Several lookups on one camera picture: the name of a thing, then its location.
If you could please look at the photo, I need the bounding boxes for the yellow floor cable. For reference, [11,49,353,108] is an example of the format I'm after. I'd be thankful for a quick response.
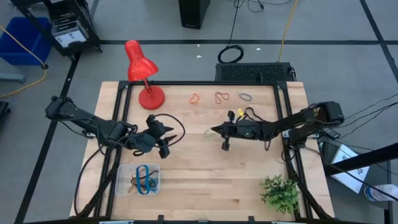
[0,24,49,100]

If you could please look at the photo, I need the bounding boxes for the clear plastic bin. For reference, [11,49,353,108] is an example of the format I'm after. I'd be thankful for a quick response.
[114,163,161,197]

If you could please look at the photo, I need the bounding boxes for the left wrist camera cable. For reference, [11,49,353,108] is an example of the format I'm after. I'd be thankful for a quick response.
[154,113,187,147]

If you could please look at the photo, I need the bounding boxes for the grey metal foot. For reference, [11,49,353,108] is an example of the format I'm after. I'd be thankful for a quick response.
[0,73,27,84]

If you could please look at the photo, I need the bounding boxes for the black computer tower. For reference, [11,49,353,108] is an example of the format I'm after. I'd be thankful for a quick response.
[178,0,211,30]

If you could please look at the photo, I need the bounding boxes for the red desk lamp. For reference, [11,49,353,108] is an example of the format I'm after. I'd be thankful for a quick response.
[124,39,166,111]

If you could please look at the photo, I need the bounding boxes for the wide black rubber band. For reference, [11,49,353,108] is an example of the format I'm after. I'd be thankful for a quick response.
[244,106,266,123]

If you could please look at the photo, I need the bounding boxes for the black floor object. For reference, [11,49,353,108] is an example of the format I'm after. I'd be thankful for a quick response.
[0,101,11,122]

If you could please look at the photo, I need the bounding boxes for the white plastic bottle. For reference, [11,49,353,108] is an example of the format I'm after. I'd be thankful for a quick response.
[363,183,398,202]

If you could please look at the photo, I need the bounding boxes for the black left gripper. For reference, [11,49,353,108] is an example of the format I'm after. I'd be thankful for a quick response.
[146,114,177,159]

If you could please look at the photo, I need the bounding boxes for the yellow hanging cable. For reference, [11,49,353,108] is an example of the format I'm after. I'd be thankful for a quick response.
[277,0,299,62]

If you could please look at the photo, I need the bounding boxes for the thin red rubber band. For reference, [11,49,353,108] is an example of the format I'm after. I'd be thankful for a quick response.
[214,91,230,105]

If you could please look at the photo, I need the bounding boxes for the black coiled cable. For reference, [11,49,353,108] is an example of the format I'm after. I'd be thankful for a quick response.
[216,0,246,65]

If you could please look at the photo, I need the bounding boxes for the green artificial plant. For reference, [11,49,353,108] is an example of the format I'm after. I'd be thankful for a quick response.
[259,174,301,215]

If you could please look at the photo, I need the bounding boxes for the black vented case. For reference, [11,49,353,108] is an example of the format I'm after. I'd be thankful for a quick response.
[214,62,297,83]

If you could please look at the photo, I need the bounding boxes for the blue plastic tub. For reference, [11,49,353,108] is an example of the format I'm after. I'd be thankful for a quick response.
[0,17,53,66]

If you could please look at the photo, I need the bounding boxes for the wide blue rubber band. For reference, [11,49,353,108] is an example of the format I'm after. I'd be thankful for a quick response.
[135,164,150,195]

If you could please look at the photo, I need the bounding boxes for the white cardboard box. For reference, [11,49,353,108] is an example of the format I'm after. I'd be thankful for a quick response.
[330,143,371,194]

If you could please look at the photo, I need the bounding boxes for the black metal beam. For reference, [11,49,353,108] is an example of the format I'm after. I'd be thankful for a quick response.
[323,142,398,177]

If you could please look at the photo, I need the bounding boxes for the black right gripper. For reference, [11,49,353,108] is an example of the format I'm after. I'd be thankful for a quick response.
[211,111,268,152]

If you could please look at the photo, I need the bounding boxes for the white labelled box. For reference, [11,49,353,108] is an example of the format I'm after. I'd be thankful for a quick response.
[54,29,89,48]

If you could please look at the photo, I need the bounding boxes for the black equipment cart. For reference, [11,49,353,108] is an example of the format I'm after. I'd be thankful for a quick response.
[11,0,103,58]

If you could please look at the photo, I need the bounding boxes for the black metal table frame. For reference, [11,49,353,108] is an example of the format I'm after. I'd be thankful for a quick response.
[70,80,336,224]

